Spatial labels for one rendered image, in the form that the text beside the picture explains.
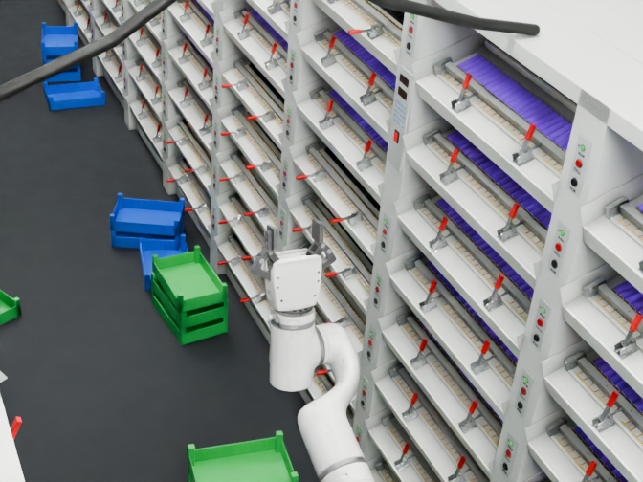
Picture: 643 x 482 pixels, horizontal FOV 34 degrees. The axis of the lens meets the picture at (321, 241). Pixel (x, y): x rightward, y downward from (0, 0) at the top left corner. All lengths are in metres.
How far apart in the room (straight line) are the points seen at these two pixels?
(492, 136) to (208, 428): 1.81
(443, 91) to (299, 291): 0.85
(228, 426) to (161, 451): 0.26
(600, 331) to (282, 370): 0.66
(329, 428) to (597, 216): 0.71
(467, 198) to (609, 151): 0.56
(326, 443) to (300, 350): 0.19
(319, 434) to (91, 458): 1.93
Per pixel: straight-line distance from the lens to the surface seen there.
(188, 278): 4.21
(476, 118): 2.47
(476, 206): 2.51
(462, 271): 2.63
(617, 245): 2.09
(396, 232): 2.86
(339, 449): 1.84
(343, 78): 3.07
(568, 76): 2.13
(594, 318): 2.22
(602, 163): 2.08
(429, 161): 2.68
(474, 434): 2.76
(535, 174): 2.28
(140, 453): 3.71
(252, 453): 3.36
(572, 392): 2.33
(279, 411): 3.86
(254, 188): 4.01
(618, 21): 2.47
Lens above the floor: 2.63
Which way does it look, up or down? 33 degrees down
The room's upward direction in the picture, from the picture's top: 5 degrees clockwise
